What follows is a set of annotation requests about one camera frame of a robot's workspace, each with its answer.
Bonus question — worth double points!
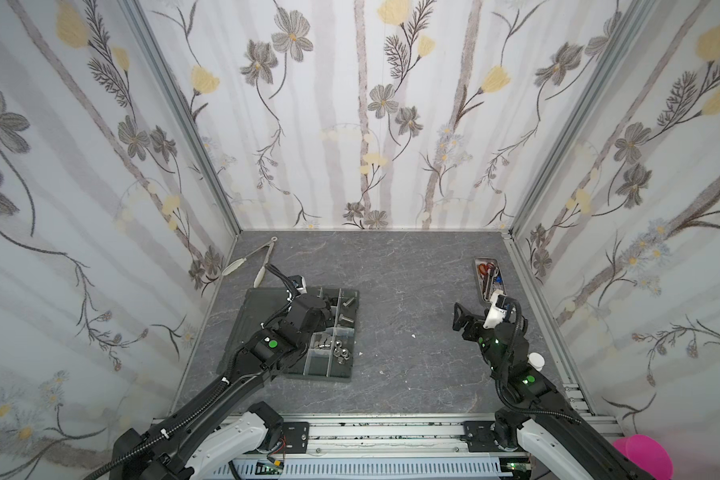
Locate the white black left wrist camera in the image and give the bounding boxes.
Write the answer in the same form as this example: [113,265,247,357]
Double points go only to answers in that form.
[288,275,307,296]

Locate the red handled scissors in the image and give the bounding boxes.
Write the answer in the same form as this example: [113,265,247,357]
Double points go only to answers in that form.
[477,262,496,278]

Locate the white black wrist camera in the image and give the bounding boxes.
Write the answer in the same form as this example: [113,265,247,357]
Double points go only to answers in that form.
[483,290,515,329]
[288,275,307,296]

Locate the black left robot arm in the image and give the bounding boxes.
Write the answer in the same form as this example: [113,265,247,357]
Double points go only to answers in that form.
[88,293,332,479]

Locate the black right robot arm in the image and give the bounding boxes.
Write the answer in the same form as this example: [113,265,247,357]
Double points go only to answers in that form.
[452,297,652,479]

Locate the black corrugated cable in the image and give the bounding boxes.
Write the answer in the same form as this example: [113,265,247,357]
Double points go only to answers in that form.
[83,263,304,480]

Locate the cream silicone kitchen tongs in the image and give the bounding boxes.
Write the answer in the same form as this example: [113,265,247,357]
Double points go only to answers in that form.
[222,237,279,290]

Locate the white plastic bottle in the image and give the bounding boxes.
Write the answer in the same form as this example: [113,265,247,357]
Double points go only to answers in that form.
[527,352,546,372]

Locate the aluminium rail base frame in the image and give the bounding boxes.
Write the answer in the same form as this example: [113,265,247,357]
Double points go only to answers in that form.
[156,412,638,479]

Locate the transparent grey organizer box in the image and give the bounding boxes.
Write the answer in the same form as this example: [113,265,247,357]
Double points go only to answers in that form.
[216,286,360,382]

